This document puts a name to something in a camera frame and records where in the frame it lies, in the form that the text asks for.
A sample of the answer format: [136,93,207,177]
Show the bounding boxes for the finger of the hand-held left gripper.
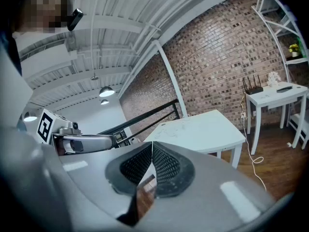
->
[81,134,114,153]

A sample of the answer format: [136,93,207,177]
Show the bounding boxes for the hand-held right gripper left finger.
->
[0,127,154,232]

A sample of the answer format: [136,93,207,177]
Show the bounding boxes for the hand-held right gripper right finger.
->
[137,141,278,232]

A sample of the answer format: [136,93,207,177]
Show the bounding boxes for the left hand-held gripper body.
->
[36,109,84,156]

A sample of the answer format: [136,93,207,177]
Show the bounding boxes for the black metal railing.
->
[96,99,181,145]

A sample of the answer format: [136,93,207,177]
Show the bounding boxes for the white square table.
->
[143,109,247,169]

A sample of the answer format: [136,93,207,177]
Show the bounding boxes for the white structural column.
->
[156,40,188,117]

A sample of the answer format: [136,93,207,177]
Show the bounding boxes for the white slatted chair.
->
[287,110,309,151]

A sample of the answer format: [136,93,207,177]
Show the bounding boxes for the person's head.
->
[11,0,73,33]

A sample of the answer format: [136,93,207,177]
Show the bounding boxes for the black router with antennas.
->
[242,74,264,95]

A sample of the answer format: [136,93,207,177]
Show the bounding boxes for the white side table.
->
[243,81,309,156]

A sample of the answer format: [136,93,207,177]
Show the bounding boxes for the white flower ornament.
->
[267,72,281,88]

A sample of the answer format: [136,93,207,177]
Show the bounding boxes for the yellow potted flowers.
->
[288,43,301,58]

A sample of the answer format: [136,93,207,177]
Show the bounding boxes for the white ladder shelf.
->
[251,0,309,82]

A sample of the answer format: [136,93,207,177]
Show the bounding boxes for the pale yellow floor cable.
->
[239,93,267,192]

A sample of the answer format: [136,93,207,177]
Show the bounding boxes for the black head-worn camera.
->
[67,8,84,31]

